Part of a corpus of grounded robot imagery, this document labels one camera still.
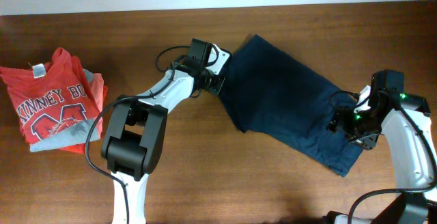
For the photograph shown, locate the navy blue shorts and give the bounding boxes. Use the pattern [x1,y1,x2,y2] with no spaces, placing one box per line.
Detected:
[218,35,362,177]

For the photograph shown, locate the grey folded t-shirt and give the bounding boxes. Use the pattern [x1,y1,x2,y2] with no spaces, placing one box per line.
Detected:
[29,69,100,152]

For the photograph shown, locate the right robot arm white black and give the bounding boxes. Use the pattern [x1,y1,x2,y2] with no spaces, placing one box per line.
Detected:
[327,70,436,223]

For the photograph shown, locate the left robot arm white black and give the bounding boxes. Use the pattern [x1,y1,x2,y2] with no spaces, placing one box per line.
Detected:
[101,39,232,223]

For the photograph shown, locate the red printed t-shirt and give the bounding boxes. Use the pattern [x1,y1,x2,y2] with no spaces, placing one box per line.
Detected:
[1,48,100,152]

